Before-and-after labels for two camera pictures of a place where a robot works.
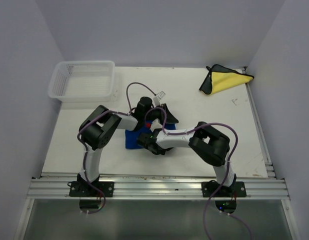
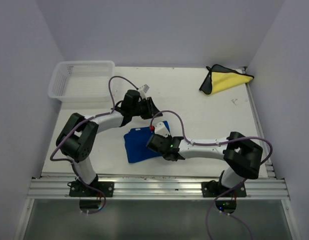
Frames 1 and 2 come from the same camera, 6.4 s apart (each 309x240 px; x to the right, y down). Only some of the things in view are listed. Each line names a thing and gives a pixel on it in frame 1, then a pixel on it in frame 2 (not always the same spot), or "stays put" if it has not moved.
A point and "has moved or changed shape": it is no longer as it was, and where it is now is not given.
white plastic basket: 80,81 stays put
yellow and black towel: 220,78 stays put
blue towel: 131,136 has moved or changed shape
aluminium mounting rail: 58,188 stays put
